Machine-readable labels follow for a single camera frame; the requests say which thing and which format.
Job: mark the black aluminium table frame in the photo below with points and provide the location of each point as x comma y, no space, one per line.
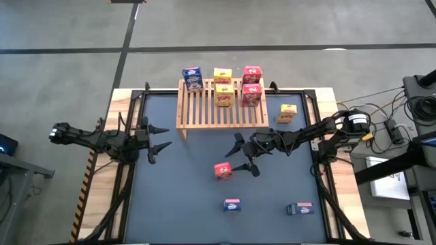
289,92

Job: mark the yellow Corn Pops cereal box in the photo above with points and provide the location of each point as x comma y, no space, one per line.
287,114
222,74
225,97

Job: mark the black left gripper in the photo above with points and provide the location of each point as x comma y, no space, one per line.
143,141

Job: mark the wooden slatted shelf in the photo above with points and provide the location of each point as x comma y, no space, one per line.
221,126

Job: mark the black power strip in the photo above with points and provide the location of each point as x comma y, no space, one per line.
395,131

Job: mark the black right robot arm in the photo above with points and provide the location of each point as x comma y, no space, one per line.
316,131

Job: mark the yellow black hazard tape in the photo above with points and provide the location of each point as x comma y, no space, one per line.
83,197

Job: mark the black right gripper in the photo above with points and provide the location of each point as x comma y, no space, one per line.
259,144

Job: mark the white board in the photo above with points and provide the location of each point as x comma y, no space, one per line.
388,180

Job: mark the red Froot Loops cereal box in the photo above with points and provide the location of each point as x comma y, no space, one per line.
252,74
251,97
223,171

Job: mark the blue Frosted Flakes cereal box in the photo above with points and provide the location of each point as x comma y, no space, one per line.
232,205
192,80
301,208

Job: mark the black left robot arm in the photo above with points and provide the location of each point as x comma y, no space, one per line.
85,137

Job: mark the black computer tower blue light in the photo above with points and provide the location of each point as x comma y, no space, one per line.
8,143

